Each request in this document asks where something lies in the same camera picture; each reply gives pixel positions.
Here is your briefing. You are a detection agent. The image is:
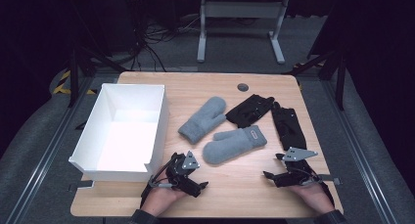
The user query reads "person's left hand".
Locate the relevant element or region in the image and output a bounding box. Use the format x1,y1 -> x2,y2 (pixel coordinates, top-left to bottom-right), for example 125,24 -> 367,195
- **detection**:
140,181 -> 188,218

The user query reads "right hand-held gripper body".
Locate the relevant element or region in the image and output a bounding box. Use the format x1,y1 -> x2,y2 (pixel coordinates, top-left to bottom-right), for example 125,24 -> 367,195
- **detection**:
281,147 -> 323,187

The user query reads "white rectangular box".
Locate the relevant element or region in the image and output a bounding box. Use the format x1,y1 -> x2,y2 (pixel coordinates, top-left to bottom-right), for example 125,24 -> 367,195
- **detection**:
68,82 -> 170,183

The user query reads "bundle of black floor cables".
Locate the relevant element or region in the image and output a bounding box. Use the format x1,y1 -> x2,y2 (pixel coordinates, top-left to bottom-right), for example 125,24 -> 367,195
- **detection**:
129,13 -> 204,72

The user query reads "long black glove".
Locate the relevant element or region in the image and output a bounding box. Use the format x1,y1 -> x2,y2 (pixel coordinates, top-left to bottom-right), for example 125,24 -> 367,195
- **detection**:
270,101 -> 308,152

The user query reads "yellow black hazard tape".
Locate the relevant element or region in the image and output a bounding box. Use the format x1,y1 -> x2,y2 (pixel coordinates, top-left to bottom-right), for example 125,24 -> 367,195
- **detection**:
52,69 -> 98,96

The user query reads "short black glove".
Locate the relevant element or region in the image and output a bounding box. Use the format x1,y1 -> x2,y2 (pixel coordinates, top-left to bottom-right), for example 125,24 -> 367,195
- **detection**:
224,93 -> 276,129

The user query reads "grey fleece mitten with label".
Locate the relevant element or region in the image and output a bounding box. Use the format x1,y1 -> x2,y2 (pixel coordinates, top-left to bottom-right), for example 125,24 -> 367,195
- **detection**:
202,124 -> 268,165

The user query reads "white metal desk frame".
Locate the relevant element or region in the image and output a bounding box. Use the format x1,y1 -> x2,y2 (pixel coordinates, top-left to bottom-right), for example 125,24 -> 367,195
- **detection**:
196,0 -> 291,66

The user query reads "plain grey fleece mitten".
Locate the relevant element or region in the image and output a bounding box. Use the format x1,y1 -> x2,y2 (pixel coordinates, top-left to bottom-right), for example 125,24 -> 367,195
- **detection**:
177,96 -> 227,146

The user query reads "right hand-held gripper cable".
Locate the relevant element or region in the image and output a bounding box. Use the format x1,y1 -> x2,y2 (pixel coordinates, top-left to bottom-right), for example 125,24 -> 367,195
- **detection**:
289,165 -> 323,187

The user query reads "hand-held gripper cable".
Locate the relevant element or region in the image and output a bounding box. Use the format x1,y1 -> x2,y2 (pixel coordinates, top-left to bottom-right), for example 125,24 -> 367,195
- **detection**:
289,165 -> 323,187
140,155 -> 180,208

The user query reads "aluminium floor rail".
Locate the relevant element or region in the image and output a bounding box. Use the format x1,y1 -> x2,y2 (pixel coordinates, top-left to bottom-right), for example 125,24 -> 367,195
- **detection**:
320,79 -> 398,224
5,76 -> 96,224

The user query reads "grey table edge bracket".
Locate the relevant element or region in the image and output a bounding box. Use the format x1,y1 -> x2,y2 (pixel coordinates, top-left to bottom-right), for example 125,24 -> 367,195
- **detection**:
317,173 -> 343,186
68,180 -> 95,192

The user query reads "person's right hand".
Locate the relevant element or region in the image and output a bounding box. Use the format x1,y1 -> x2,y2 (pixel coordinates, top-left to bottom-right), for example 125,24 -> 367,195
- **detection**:
288,182 -> 336,216

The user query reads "black metal stand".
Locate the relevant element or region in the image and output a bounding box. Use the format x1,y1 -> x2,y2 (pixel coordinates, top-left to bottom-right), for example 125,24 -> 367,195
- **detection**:
283,47 -> 347,112
67,46 -> 129,109

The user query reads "left hand-held gripper cable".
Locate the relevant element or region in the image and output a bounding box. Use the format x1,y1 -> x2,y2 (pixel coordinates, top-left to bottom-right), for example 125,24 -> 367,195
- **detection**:
140,155 -> 180,208

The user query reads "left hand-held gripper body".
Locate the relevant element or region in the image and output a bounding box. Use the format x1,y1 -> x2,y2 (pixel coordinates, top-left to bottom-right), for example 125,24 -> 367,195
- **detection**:
164,151 -> 202,187

